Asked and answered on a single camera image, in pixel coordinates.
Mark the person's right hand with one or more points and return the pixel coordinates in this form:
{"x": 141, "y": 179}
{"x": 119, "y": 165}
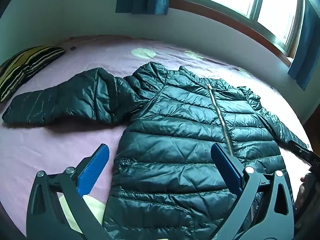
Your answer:
{"x": 301, "y": 181}

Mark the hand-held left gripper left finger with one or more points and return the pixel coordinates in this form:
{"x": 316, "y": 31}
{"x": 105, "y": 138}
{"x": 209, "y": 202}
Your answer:
{"x": 92, "y": 170}

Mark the purple dotted bed sheet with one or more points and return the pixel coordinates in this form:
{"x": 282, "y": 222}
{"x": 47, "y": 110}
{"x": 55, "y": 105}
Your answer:
{"x": 75, "y": 140}

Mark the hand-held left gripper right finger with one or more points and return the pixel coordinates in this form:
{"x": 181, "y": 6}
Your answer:
{"x": 226, "y": 166}

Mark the wooden framed window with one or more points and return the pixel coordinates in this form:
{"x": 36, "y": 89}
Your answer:
{"x": 262, "y": 2}

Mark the dark green puffer jacket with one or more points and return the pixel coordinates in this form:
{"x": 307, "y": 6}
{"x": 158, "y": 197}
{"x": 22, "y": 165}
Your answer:
{"x": 175, "y": 130}

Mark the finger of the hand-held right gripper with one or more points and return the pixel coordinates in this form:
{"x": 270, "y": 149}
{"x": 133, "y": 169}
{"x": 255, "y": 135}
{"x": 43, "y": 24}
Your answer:
{"x": 297, "y": 148}

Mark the yellow black striped pillow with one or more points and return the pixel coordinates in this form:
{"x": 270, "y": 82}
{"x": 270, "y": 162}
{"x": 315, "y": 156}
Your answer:
{"x": 22, "y": 67}

